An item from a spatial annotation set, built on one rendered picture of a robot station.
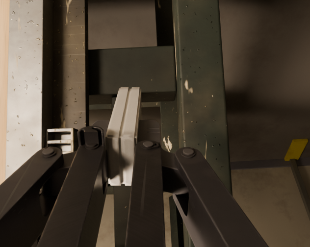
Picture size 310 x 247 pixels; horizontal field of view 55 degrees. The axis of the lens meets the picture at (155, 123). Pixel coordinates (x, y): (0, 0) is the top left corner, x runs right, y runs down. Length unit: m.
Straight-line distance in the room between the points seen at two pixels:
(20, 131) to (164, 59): 0.25
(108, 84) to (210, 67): 0.18
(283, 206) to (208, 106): 2.47
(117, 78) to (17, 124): 0.17
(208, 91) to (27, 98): 0.25
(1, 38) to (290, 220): 2.58
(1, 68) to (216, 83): 0.31
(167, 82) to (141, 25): 1.29
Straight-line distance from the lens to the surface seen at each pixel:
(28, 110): 0.45
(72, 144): 0.43
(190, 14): 0.44
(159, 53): 0.51
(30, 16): 0.49
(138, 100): 0.18
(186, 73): 0.41
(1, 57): 0.51
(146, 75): 0.49
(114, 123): 0.15
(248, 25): 1.86
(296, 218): 2.82
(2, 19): 0.53
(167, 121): 1.11
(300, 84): 2.31
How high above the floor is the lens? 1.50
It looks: 39 degrees down
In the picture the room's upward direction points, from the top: 179 degrees clockwise
